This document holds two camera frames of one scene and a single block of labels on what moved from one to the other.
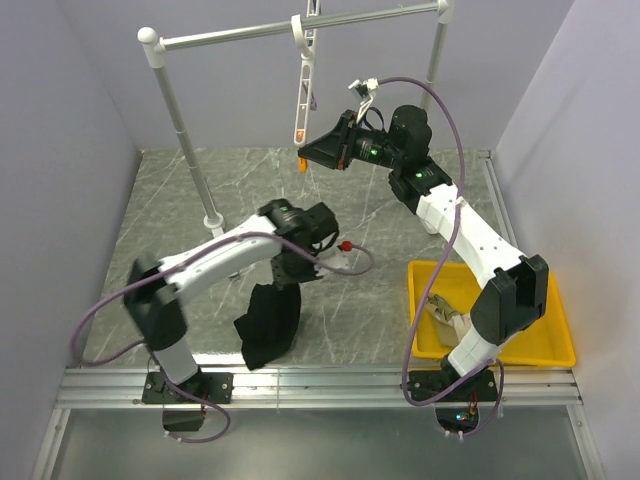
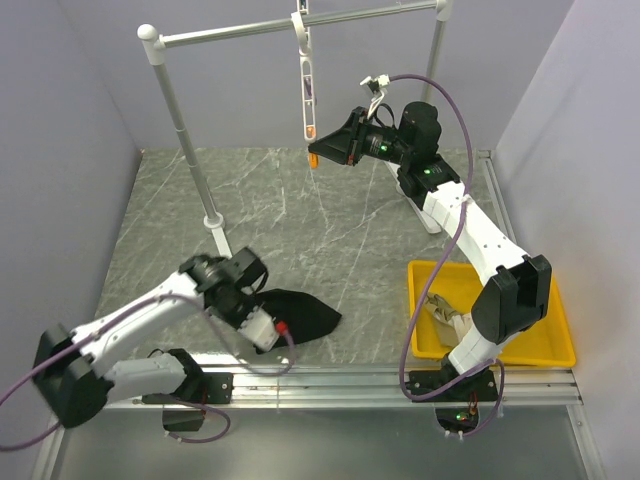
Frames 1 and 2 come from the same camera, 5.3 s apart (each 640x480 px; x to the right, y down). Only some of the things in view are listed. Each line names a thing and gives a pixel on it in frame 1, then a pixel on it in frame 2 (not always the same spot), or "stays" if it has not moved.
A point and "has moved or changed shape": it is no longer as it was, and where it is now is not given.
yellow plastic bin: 548,343 stays
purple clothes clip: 313,103 -> 308,83
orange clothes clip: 302,165 has moved or changed shape
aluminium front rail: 304,387 stays
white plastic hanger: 306,32 has moved or changed shape
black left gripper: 282,279 -> 252,302
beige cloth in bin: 450,324 stays
